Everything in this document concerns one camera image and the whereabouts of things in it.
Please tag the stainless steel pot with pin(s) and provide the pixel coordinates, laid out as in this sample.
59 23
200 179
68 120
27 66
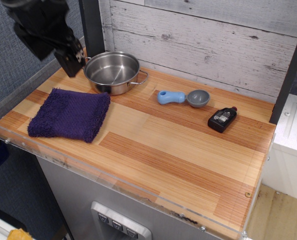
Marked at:
114 72

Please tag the dark grey right post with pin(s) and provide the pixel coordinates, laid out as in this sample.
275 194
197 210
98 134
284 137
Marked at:
285 89

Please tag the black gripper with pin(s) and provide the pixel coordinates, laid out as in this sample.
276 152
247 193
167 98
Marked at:
41 26

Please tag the clear acrylic front guard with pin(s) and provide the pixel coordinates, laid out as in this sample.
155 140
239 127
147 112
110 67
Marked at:
160 196

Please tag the dark grey left post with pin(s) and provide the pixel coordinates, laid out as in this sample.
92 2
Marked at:
92 27

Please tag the yellow tape object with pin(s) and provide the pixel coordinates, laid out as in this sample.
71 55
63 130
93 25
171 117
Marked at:
19 234

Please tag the blue grey ice cream scoop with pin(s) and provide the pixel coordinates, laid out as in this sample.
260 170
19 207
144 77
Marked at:
197 98

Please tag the white side cabinet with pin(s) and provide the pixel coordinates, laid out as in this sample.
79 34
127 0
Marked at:
280 169

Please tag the purple towel cloth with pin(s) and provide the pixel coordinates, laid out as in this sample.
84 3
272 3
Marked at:
70 114

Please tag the small black bottle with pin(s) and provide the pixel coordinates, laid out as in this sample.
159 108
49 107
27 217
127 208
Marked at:
222 119

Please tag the dark grey post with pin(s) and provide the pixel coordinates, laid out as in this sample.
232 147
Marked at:
92 27
285 89

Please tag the silver dispenser button panel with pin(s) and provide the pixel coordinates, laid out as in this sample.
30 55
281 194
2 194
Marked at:
119 222

